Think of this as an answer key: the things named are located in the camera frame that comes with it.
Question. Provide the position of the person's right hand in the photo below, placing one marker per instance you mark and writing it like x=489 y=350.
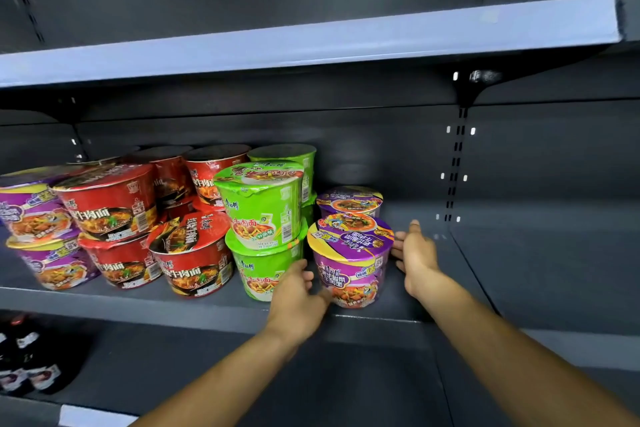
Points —
x=420 y=261

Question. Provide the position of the person's right forearm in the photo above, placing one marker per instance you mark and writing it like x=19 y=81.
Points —
x=515 y=366

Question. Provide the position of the row of dark glass bottles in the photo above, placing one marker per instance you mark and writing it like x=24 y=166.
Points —
x=35 y=361

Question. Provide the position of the person's left hand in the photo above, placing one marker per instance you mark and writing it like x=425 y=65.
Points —
x=295 y=306

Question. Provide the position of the person's left forearm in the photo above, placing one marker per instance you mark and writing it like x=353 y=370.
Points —
x=220 y=381

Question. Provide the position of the dark metal store shelving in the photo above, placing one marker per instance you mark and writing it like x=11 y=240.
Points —
x=500 y=166

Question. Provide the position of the green cup noodle bowl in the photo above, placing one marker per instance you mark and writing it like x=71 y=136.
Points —
x=309 y=211
x=260 y=206
x=260 y=266
x=290 y=154

